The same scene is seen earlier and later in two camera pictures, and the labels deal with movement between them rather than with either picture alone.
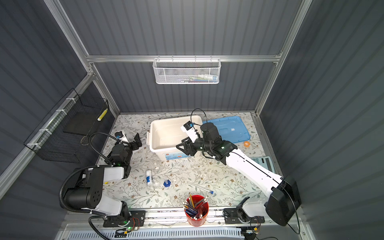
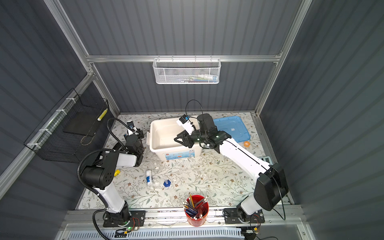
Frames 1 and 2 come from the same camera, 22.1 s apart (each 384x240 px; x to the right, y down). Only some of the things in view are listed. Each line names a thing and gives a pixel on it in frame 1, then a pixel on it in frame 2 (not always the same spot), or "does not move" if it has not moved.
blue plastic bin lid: (231, 129) does not move
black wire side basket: (60, 136) does not move
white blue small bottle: (149, 177) does not move
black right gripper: (189, 145) → (186, 138)
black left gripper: (136, 143) → (138, 137)
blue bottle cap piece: (167, 183) does not move
